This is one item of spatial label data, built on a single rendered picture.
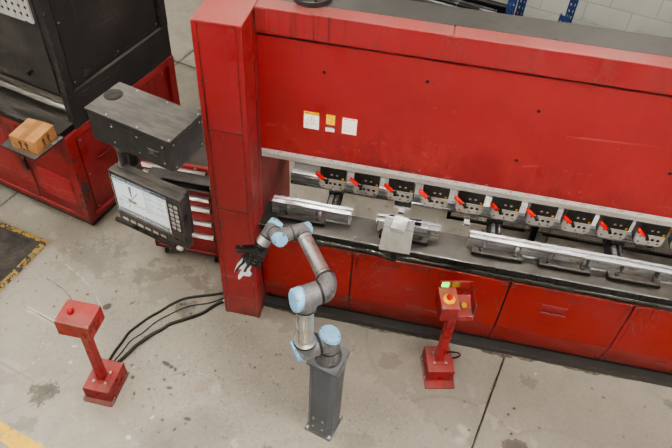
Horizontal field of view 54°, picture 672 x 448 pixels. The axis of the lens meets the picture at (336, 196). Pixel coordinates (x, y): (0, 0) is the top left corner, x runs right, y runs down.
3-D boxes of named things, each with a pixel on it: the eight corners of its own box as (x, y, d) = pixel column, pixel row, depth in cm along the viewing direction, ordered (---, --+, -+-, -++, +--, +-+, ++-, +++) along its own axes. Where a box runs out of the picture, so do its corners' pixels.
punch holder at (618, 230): (595, 236, 371) (605, 216, 359) (594, 225, 377) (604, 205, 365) (623, 241, 369) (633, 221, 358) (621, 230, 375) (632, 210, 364)
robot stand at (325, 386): (329, 442, 400) (335, 376, 345) (303, 429, 405) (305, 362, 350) (342, 417, 412) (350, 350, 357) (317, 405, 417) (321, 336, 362)
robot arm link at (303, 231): (347, 287, 307) (308, 214, 337) (325, 294, 303) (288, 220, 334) (345, 301, 315) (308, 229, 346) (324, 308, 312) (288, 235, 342)
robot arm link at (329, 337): (344, 351, 345) (345, 337, 335) (320, 360, 341) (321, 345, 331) (335, 333, 352) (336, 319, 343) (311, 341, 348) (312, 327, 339)
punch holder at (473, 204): (454, 211, 380) (459, 190, 368) (455, 201, 386) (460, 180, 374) (480, 215, 378) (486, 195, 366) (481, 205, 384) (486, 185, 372)
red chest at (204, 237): (157, 257, 495) (135, 158, 425) (181, 211, 531) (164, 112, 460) (220, 270, 490) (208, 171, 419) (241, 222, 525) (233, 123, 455)
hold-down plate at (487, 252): (470, 254, 396) (471, 251, 394) (471, 248, 400) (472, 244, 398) (521, 264, 393) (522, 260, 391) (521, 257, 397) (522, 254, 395)
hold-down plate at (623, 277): (606, 279, 387) (608, 276, 385) (605, 272, 391) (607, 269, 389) (659, 289, 384) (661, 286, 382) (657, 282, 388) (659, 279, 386)
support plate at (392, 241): (378, 249, 381) (378, 248, 380) (385, 217, 399) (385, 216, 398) (409, 255, 379) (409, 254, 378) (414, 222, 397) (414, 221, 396)
